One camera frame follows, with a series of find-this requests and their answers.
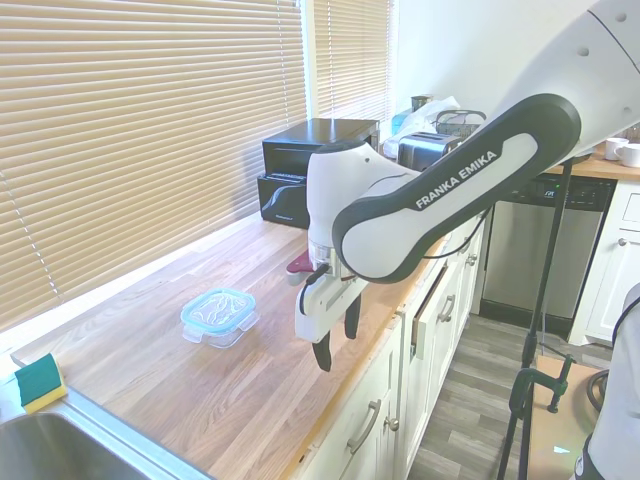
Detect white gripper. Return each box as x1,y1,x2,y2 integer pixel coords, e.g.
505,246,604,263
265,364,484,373
294,274,370,373

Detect clear glass food container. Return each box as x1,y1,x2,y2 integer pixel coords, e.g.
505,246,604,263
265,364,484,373
182,319,256,350

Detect clear lid with teal rim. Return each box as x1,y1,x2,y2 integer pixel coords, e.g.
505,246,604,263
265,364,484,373
180,288,257,336

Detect open wooden drawer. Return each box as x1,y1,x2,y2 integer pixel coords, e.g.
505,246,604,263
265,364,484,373
409,264,449,361

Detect white lower kitchen cabinets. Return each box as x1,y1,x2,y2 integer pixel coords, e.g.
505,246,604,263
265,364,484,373
294,224,494,480

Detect black bread box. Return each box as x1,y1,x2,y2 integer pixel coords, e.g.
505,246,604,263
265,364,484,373
257,169,314,230

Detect green clamp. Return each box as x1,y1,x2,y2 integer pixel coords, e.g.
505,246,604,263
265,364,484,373
509,352,576,416

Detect black toaster oven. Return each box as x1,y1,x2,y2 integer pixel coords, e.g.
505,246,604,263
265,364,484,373
262,118,381,174

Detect stainless steel dishwasher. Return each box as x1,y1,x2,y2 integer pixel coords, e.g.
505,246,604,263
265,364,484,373
479,174,619,321

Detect silver toaster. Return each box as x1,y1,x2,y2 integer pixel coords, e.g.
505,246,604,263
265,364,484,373
397,131,464,174

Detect white plastic bag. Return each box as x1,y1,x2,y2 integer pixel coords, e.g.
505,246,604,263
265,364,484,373
399,95,461,137

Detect tan platform board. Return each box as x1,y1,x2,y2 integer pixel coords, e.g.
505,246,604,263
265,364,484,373
519,354,611,480

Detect white cabinet beside dishwasher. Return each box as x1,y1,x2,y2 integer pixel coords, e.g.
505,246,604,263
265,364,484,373
582,179,640,346

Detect tan window blinds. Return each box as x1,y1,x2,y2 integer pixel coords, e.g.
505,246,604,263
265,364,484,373
313,0,394,124
0,0,307,334

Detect stainless steel double sink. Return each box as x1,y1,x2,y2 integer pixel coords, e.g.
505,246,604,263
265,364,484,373
0,389,211,480

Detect green and yellow sponge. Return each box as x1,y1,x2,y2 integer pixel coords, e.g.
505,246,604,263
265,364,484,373
13,352,69,415

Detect white mug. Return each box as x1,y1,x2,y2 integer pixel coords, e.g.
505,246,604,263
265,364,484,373
603,137,630,161
614,144,640,168

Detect maroon camera mount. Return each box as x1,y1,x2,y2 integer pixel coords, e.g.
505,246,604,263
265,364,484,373
285,253,316,287

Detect black camera tripod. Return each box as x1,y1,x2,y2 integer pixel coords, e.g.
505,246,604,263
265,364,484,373
494,159,576,480

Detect dark wire basket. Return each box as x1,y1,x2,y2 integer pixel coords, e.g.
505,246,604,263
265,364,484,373
434,108,487,137

